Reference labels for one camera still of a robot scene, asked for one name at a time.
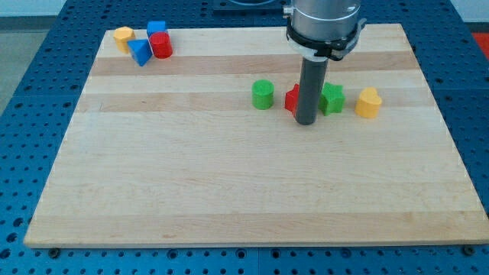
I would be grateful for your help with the red cylinder block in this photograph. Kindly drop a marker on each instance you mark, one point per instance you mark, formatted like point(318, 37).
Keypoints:
point(161, 45)

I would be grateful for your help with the green star block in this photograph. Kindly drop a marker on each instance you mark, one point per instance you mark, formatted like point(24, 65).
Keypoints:
point(332, 99)

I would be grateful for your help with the red star block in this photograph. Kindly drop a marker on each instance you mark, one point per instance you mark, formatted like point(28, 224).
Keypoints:
point(291, 98)

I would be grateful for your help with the green cylinder block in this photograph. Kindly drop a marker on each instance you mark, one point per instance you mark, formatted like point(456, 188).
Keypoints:
point(262, 94)

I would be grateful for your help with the blue cube block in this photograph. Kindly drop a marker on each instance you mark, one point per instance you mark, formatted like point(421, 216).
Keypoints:
point(156, 26)

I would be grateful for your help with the yellow hexagon block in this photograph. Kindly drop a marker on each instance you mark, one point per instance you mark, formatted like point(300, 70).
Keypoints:
point(122, 35)

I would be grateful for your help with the light wooden board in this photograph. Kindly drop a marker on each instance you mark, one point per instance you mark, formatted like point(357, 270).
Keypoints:
point(173, 154)

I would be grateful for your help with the blue triangle block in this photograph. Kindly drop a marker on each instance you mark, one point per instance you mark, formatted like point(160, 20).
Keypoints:
point(140, 51)

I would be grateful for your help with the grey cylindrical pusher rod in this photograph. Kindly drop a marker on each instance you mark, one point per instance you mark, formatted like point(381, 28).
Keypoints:
point(312, 77)

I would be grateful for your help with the yellow heart block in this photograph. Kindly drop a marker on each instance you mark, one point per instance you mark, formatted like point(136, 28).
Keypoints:
point(369, 103)

